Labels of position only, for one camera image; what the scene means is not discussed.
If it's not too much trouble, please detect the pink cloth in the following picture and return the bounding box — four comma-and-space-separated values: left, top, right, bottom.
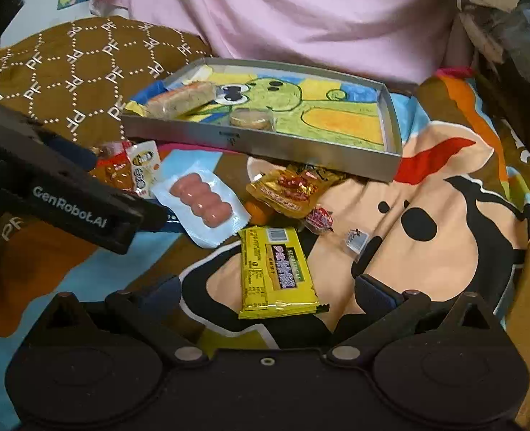
89, 0, 454, 84

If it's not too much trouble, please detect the small orange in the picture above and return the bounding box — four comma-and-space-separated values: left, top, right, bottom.
244, 200, 277, 225

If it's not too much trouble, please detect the gold red snack packet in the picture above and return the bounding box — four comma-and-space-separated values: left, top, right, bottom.
246, 164, 346, 218

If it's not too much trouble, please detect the metal tray with cartoon lining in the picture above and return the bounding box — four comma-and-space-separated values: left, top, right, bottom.
120, 57, 404, 183

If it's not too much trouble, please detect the cartoon printed blanket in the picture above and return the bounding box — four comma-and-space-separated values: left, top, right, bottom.
0, 69, 530, 431

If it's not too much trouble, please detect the red label egg packet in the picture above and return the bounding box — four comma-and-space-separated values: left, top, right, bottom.
89, 140, 135, 195

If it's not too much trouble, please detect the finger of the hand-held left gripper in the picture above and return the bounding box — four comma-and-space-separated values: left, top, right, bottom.
0, 99, 97, 172

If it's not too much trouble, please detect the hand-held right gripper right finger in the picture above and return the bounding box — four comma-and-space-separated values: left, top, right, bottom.
327, 274, 513, 363

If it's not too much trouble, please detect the small clear wrapped candy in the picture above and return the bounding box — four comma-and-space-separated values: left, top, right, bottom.
343, 229, 371, 263

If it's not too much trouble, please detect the yellow snack packet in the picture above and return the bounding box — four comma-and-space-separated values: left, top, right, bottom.
238, 226, 331, 320

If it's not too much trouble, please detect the white cartoon face packet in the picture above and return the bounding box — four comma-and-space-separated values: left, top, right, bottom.
127, 140, 160, 199

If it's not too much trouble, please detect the clear wrapped round cookie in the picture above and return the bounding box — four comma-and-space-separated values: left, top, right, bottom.
229, 108, 277, 132

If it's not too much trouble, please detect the clear wrapped rice cracker bar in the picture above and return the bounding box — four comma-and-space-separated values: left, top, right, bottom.
143, 80, 218, 120

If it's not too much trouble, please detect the brown patterned quilt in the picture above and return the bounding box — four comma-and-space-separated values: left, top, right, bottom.
0, 15, 214, 288

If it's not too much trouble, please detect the red white wrapped candy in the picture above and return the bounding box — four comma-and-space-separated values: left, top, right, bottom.
305, 204, 335, 234

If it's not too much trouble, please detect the crumpled dark plastic bag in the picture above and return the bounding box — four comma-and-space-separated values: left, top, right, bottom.
429, 0, 530, 99

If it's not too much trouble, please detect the pink sausage packet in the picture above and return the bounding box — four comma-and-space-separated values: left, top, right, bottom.
150, 168, 251, 249

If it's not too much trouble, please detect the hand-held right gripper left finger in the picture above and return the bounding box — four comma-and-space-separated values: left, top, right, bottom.
24, 275, 209, 365

